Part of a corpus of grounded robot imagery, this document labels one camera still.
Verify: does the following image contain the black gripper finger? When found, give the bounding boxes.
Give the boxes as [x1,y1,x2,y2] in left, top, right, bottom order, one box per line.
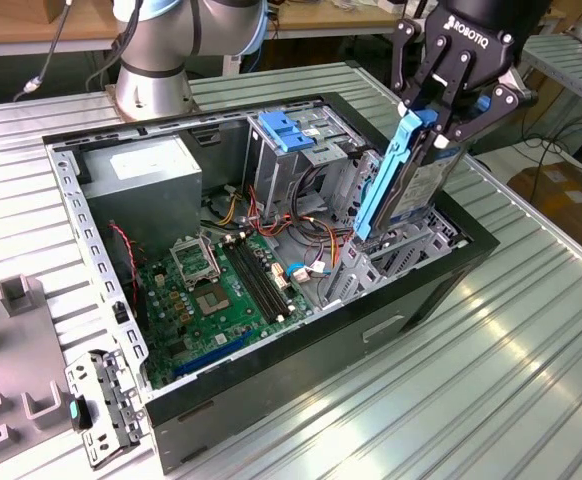
[433,48,540,149]
[391,18,450,115]

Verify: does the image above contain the hard disk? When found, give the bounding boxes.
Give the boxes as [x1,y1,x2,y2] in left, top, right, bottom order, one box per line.
[351,107,493,242]

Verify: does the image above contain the grey metal disk bay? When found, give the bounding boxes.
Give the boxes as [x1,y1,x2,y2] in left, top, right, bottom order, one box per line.
[318,148,472,310]

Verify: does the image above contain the wooden desk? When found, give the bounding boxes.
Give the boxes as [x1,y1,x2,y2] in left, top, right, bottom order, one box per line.
[0,0,567,59]

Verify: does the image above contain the large cardboard box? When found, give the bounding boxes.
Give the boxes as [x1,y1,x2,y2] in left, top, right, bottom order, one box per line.
[506,160,582,261]

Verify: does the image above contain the blue plastic drive latch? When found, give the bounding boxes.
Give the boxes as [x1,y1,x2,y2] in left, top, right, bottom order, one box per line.
[258,110,317,154]

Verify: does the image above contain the grey metal drive cage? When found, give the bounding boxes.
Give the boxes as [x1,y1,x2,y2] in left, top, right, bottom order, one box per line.
[243,102,372,221]

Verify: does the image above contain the black RAM slot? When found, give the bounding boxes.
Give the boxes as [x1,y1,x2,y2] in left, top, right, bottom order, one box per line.
[223,238,283,325]
[235,234,297,320]

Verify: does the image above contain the metal socket cover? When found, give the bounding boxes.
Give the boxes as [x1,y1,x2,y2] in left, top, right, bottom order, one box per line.
[169,234,221,289]

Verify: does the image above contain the grey power supply unit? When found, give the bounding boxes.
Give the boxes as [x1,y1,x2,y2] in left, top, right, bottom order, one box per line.
[78,134,205,261]

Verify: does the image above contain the CPU socket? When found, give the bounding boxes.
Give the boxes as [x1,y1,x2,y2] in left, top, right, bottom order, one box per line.
[193,282,232,317]

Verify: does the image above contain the black PC case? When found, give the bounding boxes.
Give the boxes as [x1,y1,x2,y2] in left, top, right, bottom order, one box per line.
[40,91,501,476]

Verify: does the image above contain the green motherboard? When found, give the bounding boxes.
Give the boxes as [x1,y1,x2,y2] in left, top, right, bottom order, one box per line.
[135,232,317,391]

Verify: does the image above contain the blue expansion slot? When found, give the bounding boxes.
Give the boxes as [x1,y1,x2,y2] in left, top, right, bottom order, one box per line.
[173,329,255,379]

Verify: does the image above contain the small brown cardboard box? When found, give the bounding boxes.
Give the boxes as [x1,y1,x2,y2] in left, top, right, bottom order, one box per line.
[43,0,68,24]

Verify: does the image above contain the black clip with teal tab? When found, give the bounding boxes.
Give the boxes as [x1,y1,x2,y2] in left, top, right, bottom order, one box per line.
[69,396,96,432]

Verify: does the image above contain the grey parts rack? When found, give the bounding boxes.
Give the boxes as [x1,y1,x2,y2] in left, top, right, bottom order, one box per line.
[0,272,80,476]

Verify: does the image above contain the multicolour wire bundle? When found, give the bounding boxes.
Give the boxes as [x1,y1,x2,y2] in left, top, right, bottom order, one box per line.
[215,182,362,274]

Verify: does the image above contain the short blue data wire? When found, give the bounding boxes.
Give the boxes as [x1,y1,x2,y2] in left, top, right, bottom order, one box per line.
[286,260,333,284]

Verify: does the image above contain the red black twisted wire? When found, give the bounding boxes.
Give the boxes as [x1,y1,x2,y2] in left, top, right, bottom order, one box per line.
[108,222,141,321]

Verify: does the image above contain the black cable with metal connector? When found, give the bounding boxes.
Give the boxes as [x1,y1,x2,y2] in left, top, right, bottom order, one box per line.
[13,0,75,101]

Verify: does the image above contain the metal slot bracket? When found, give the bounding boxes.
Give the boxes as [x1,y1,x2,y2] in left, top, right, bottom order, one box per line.
[64,349,147,471]

